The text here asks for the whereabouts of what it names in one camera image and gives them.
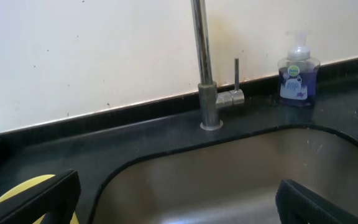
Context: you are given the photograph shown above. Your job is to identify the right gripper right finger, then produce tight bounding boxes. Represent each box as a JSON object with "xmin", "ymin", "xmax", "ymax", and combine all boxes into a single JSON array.
[{"xmin": 275, "ymin": 179, "xmax": 358, "ymax": 224}]

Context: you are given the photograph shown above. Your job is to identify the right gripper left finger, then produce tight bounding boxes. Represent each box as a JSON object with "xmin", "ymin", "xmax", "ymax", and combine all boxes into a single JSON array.
[{"xmin": 0, "ymin": 169, "xmax": 82, "ymax": 224}]

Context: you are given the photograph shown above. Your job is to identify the yellow cup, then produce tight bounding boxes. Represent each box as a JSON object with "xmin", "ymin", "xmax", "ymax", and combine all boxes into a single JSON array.
[{"xmin": 0, "ymin": 174, "xmax": 80, "ymax": 224}]

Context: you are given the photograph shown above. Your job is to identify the steel sink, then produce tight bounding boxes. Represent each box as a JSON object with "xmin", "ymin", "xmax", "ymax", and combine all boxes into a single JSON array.
[{"xmin": 87, "ymin": 124, "xmax": 358, "ymax": 224}]

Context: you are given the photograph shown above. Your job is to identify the blue soap bottle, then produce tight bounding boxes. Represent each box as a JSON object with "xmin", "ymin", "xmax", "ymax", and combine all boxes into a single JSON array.
[{"xmin": 277, "ymin": 29, "xmax": 321, "ymax": 108}]

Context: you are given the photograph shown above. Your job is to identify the steel tap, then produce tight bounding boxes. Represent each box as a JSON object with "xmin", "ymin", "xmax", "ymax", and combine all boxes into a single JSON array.
[{"xmin": 190, "ymin": 0, "xmax": 246, "ymax": 131}]

